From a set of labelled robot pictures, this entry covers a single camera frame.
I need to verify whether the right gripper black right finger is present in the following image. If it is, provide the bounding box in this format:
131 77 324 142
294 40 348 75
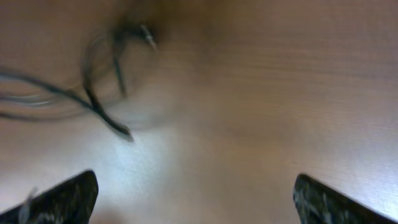
293 174 397 224

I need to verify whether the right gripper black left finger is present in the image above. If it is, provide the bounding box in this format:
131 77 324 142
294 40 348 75
1 169 99 224

